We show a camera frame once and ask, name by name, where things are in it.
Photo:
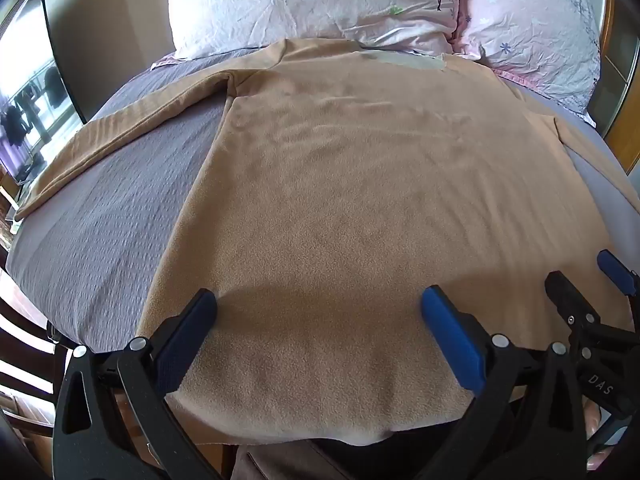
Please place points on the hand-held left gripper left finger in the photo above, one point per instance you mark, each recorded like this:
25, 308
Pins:
192, 327

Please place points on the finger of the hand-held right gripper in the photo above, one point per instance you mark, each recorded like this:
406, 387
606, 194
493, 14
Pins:
614, 267
567, 292

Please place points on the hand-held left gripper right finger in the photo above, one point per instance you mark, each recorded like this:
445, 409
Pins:
452, 342

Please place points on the pink floral pillow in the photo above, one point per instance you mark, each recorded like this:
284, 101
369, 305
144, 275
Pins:
530, 30

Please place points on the wooden wardrobe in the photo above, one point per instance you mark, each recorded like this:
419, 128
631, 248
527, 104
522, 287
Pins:
620, 85

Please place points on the grey bed cover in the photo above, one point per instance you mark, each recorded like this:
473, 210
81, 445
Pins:
115, 220

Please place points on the tan long-sleeve shirt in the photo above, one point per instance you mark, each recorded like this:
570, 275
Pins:
350, 200

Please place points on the large window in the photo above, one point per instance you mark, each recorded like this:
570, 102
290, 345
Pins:
30, 95

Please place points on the dark slatted chair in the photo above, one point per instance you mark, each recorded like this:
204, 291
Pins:
25, 340

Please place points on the white floral pillow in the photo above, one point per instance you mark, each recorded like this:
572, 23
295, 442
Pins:
310, 5

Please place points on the person's brown pants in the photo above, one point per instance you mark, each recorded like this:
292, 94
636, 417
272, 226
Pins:
285, 465

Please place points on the person's right hand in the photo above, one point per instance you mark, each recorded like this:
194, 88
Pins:
593, 422

